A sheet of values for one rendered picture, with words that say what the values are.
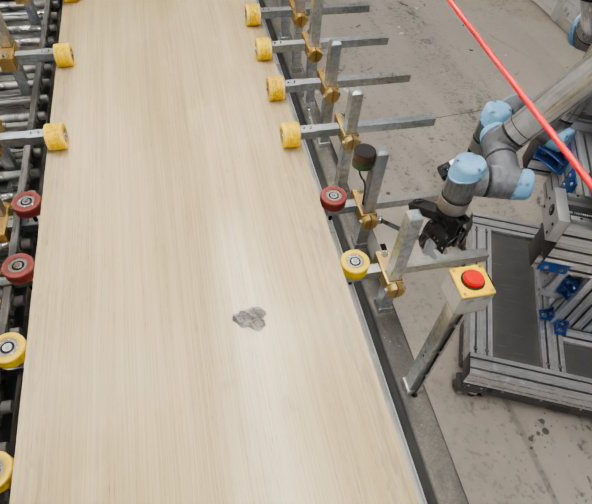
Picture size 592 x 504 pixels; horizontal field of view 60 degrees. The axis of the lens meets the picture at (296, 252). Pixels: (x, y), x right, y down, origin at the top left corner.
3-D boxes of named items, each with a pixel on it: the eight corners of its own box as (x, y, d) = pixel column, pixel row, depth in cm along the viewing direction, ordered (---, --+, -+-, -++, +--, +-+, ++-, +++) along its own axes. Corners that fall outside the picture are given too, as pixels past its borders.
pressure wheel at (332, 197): (338, 208, 168) (343, 182, 159) (345, 226, 163) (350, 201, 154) (314, 211, 166) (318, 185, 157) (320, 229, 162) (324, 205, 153)
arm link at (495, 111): (520, 107, 142) (503, 120, 138) (505, 139, 151) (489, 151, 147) (496, 94, 146) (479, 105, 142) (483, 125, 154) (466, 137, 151)
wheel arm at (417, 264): (480, 254, 156) (485, 245, 153) (485, 263, 154) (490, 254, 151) (342, 275, 149) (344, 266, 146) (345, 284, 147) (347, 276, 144)
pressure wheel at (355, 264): (343, 267, 153) (348, 243, 144) (368, 279, 151) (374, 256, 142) (331, 286, 149) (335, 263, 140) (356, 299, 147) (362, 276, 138)
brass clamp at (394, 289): (389, 259, 154) (393, 248, 150) (405, 296, 146) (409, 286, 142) (370, 261, 153) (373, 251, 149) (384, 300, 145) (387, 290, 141)
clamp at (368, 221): (364, 197, 168) (366, 186, 164) (376, 229, 160) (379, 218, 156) (347, 199, 167) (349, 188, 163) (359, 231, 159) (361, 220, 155)
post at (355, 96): (341, 196, 192) (360, 84, 154) (343, 202, 190) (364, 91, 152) (331, 197, 192) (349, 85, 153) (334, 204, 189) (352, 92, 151)
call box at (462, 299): (469, 284, 109) (481, 263, 103) (483, 312, 105) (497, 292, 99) (438, 289, 108) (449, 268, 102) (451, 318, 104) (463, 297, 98)
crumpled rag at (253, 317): (270, 309, 131) (270, 304, 129) (264, 332, 127) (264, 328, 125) (236, 303, 132) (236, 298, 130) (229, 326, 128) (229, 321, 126)
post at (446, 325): (416, 377, 144) (467, 288, 108) (422, 394, 141) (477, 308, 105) (400, 380, 143) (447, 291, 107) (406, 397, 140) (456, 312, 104)
